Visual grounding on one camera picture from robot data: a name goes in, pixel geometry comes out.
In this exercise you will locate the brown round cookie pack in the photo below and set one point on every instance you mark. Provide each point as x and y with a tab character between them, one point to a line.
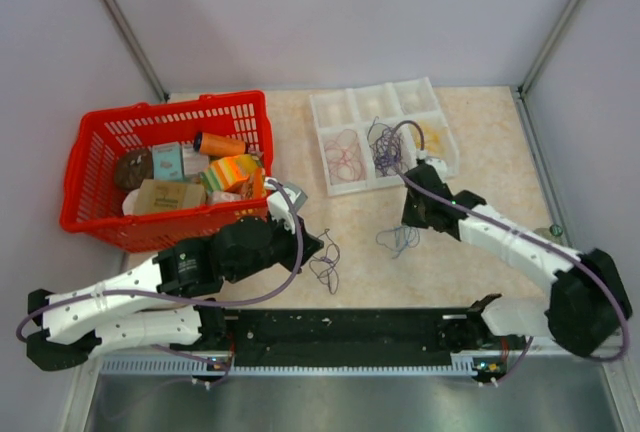
133	168

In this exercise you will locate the aluminium frame post left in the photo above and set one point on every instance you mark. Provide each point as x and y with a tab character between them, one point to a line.
134	48

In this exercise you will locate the white compartment organizer tray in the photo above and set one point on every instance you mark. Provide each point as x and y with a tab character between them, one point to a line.
367	134

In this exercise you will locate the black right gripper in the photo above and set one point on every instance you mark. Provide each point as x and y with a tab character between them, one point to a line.
407	216

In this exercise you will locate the grey white box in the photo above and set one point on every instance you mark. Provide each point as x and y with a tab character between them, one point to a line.
193	163

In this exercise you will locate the aluminium frame post right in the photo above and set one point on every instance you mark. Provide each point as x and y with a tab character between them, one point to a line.
561	27

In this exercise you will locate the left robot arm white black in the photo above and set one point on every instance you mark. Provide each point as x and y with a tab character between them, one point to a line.
167	300

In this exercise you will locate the rainbow striped box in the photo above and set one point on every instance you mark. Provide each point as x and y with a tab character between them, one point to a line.
241	174

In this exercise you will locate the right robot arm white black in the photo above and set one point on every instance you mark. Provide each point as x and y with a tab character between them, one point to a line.
584	302

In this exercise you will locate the clear plastic bottle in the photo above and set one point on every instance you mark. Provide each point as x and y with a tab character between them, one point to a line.
553	232

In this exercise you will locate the orange cylinder can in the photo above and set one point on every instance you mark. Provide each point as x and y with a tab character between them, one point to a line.
213	145

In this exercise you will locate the aluminium frame post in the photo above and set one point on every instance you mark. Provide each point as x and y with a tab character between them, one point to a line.
134	48
561	27

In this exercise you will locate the brown cardboard box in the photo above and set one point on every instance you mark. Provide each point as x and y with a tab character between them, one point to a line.
155	196

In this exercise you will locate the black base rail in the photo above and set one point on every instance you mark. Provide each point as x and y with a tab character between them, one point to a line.
344	337

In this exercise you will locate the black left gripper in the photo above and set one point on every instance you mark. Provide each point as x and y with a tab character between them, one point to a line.
291	239

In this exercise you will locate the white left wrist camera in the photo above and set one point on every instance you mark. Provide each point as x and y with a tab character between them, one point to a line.
284	202

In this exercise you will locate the red plastic basket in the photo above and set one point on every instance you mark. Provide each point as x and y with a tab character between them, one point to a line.
93	205

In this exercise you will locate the light blue box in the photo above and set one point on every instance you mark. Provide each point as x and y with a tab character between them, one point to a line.
167	164

